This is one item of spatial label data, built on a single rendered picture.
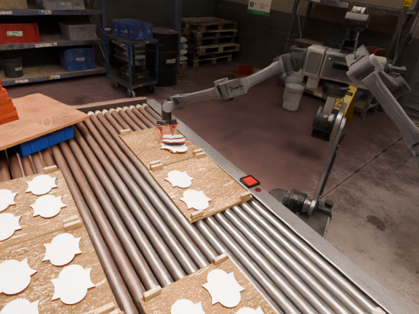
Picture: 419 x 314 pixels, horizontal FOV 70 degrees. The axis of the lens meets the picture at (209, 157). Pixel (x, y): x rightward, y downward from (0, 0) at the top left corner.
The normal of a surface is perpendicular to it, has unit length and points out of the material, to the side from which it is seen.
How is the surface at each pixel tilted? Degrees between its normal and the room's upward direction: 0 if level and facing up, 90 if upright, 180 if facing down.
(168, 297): 0
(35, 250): 0
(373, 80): 87
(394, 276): 0
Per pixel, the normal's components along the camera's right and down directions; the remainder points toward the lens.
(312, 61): -0.47, 0.43
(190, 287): 0.10, -0.84
